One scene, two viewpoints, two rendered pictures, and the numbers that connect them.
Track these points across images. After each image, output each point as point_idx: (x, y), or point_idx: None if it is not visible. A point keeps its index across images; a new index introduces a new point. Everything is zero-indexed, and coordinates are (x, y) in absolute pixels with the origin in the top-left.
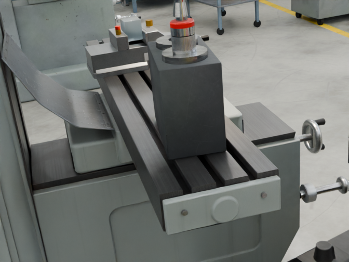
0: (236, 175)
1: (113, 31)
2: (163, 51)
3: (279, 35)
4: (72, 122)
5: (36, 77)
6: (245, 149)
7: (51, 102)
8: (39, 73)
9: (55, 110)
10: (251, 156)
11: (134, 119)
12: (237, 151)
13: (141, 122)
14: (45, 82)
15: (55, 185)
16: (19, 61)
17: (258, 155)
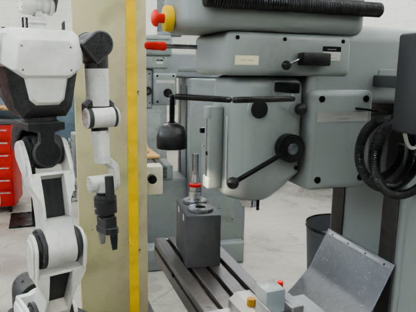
0: (173, 236)
1: (291, 298)
2: (206, 199)
3: None
4: (291, 291)
5: (347, 292)
6: (166, 246)
7: (313, 284)
8: (361, 309)
9: (303, 280)
10: (164, 243)
11: (234, 267)
12: (170, 246)
13: (229, 264)
14: (345, 306)
15: None
16: (350, 265)
17: (160, 243)
